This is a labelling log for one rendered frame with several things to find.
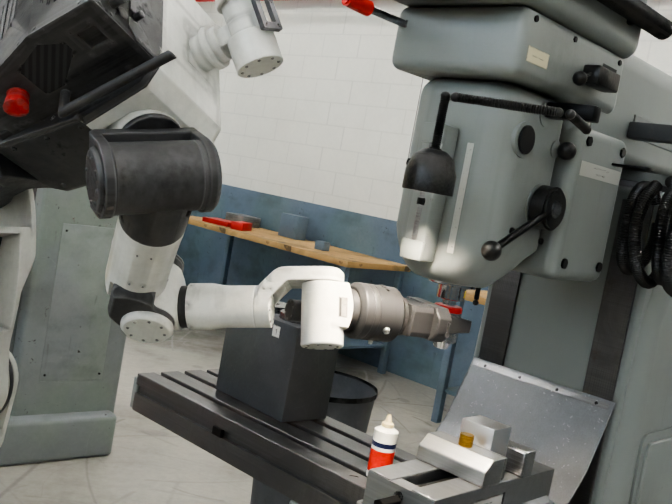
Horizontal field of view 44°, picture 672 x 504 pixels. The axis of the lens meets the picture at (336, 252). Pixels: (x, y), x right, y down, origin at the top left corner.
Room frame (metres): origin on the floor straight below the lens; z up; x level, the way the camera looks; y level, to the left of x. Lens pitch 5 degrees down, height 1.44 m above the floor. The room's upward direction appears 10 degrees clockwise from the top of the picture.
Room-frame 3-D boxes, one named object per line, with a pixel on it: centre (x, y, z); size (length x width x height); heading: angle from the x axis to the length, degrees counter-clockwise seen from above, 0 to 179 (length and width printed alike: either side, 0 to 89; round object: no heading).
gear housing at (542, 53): (1.41, -0.23, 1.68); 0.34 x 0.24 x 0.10; 138
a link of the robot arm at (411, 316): (1.34, -0.12, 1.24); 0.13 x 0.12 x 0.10; 28
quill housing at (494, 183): (1.39, -0.20, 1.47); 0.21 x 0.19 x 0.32; 48
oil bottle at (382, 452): (1.37, -0.14, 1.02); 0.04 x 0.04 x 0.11
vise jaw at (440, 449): (1.26, -0.25, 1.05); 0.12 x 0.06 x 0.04; 48
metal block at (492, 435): (1.31, -0.28, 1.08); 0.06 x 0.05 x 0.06; 48
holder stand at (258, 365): (1.69, 0.08, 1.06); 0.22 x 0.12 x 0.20; 44
